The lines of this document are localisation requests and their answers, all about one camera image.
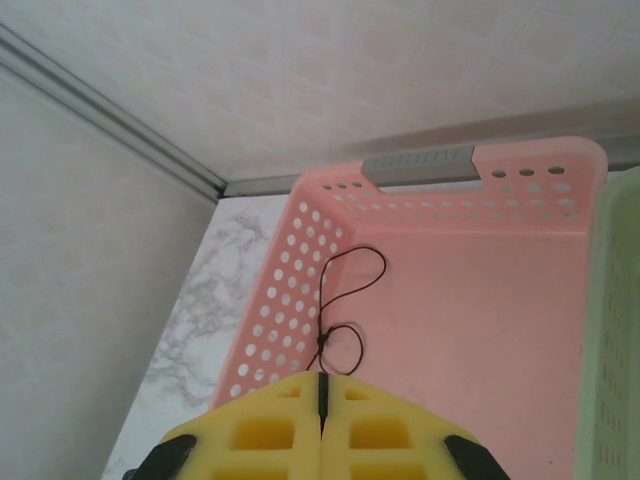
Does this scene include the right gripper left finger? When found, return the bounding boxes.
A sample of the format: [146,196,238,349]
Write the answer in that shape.
[123,372,321,480]

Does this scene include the green plastic basket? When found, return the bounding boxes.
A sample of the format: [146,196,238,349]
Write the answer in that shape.
[572,167,640,480]

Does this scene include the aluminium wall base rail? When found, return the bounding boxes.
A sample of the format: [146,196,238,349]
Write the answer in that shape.
[218,152,640,197]

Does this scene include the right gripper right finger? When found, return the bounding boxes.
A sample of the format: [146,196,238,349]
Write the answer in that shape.
[321,372,512,480]

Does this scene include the thin black cable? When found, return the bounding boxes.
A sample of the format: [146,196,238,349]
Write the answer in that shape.
[312,246,388,376]

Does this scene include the aluminium frame post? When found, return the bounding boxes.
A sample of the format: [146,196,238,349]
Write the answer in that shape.
[0,19,224,201]

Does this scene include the pink plastic basket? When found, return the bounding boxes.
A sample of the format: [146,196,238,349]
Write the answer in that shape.
[207,135,610,480]

